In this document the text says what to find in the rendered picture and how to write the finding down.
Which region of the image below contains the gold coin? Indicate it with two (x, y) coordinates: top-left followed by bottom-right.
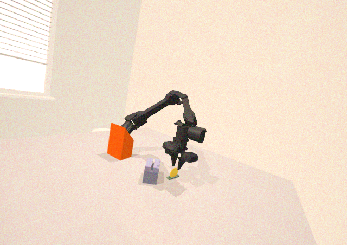
(170, 168), (178, 177)

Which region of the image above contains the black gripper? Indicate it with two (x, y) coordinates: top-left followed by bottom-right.
(162, 136), (198, 170)

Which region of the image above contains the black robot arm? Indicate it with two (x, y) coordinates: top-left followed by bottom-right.
(121, 90), (206, 156)

